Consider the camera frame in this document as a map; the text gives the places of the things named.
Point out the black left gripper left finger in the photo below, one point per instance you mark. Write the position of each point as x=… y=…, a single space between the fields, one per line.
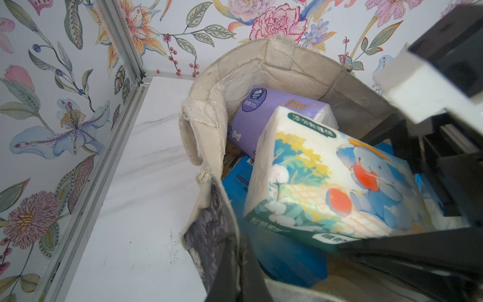
x=225 y=284

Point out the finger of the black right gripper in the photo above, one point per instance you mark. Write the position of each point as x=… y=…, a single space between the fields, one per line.
x=444 y=265

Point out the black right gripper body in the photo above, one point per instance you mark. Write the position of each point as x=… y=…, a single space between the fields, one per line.
x=451 y=158

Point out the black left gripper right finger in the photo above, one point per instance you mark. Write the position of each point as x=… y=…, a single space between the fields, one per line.
x=252 y=282

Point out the blue white floral tissue pack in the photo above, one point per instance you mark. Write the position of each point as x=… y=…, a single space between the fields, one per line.
x=281 y=258

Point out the colourful tissue pack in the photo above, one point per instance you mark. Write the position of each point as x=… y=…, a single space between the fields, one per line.
x=322 y=187

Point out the purple tissue pack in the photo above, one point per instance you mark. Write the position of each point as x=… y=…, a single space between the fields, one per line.
x=260 y=104

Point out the cream canvas tote bag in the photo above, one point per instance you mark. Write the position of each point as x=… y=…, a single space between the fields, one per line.
x=215 y=97

